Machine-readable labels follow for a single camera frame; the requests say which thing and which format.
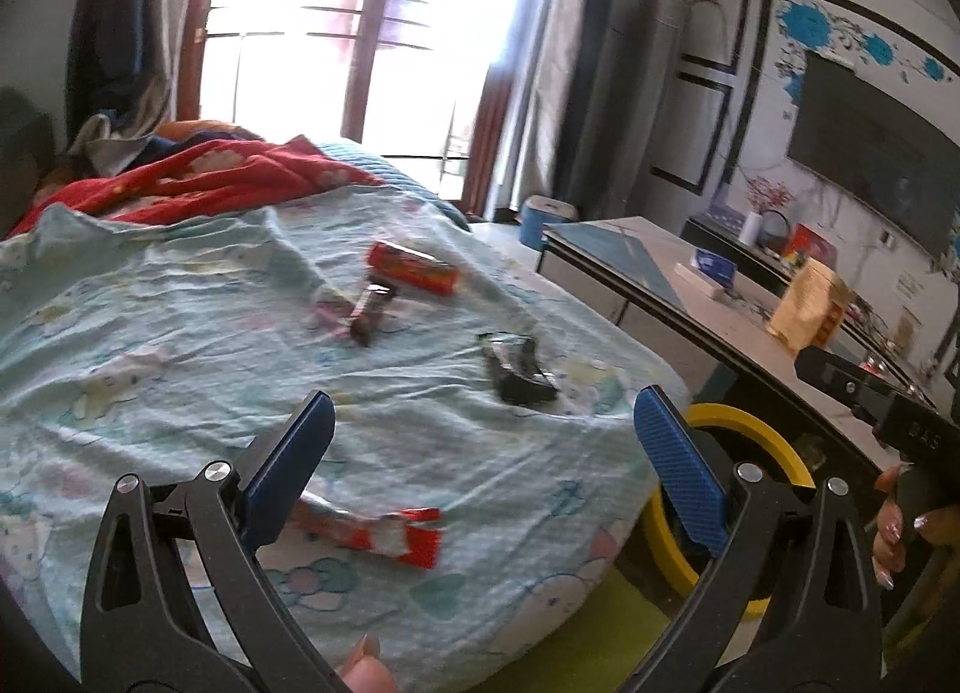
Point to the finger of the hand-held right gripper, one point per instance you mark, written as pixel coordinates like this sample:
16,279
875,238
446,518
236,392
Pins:
840,374

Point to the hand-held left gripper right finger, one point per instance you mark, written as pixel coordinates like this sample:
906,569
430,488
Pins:
675,468

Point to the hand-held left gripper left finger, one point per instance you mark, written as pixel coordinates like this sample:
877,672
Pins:
292,460

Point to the red and white snack wrapper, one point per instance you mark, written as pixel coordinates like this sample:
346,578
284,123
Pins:
390,532

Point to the person's right hand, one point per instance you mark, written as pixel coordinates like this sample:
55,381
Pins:
892,524

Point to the person's left hand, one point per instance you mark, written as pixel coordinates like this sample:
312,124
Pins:
367,674

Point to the yellow paper bag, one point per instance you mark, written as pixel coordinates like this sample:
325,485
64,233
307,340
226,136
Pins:
814,303

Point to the light blue cartoon bed sheet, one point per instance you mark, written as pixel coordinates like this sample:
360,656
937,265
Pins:
187,393

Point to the red box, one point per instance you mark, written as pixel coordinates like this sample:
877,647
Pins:
814,247

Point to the pink snack wrapper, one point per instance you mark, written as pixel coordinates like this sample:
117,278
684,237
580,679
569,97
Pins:
330,314

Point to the dark brown snack wrapper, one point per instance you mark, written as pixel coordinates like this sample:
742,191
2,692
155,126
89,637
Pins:
367,314

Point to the blue tissue box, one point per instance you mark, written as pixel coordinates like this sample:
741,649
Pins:
714,267

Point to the white vase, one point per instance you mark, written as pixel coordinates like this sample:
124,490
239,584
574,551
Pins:
750,229

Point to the white flat box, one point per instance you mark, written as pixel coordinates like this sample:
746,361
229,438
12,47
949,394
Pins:
694,280

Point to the yellow green floor mat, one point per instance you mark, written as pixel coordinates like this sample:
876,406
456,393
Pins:
600,633

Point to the black snack wrapper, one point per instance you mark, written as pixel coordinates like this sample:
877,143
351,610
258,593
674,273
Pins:
517,367

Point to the red cylindrical snack can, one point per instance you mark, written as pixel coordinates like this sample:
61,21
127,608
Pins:
412,269

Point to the small blue bin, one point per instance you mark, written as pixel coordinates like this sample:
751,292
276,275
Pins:
547,220

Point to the red flowered blanket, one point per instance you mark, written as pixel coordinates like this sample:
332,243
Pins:
187,175

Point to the blue quilted bedspread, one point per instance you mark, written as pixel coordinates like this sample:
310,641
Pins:
397,172

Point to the standing air conditioner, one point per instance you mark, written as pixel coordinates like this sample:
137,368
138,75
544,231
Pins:
660,100

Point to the pile of clothes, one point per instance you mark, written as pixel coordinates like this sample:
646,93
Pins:
150,134

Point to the wooden framed glass door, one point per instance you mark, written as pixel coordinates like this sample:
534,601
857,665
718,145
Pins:
337,63

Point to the dark brown cushion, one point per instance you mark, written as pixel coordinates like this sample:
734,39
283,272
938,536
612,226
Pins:
22,160

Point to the dark blue curtain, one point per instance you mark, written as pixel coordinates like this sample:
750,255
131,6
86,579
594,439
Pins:
600,40
105,25

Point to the beige curtain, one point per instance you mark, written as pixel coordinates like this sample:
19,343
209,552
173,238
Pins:
176,3
540,63

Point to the wall mounted television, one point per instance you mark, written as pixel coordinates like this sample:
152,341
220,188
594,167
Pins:
877,153

